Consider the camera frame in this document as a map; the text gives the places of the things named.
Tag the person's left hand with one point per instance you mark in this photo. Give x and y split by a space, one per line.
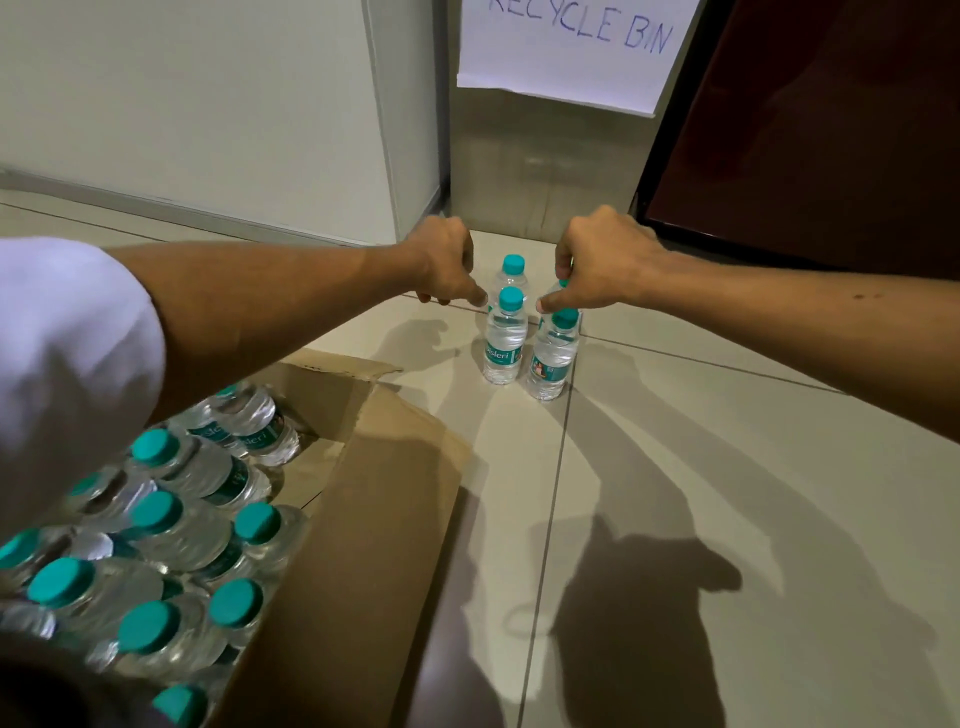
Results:
442 259

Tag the person's right hand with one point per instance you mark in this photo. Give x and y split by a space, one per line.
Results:
611 262

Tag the dark maroon refrigerator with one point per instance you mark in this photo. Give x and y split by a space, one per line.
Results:
810 135

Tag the printed cardboard box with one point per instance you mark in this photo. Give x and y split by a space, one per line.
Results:
375 562

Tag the water bottles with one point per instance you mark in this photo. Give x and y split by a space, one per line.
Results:
180 525

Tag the person's right forearm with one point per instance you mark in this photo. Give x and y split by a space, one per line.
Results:
825 345

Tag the person's left forearm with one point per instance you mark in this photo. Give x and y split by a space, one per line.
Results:
270 307

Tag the person's white shirt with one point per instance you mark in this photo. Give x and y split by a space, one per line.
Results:
67 360

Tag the steel bin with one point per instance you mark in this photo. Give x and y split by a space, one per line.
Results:
525 172

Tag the white paper sign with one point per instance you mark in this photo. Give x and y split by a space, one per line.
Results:
570 75

